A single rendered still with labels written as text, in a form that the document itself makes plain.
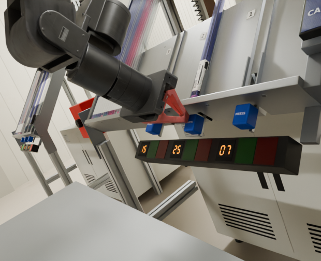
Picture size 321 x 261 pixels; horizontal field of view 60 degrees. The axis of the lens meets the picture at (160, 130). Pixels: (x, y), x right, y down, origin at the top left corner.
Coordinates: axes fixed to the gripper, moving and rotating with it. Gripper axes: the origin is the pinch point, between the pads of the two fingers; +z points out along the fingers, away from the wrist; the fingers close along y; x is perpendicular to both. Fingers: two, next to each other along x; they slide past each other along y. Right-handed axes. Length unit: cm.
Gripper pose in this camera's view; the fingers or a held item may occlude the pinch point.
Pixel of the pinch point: (184, 117)
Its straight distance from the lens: 47.0
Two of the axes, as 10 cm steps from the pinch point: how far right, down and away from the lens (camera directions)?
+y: -5.9, 0.3, 8.1
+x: -2.6, 9.4, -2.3
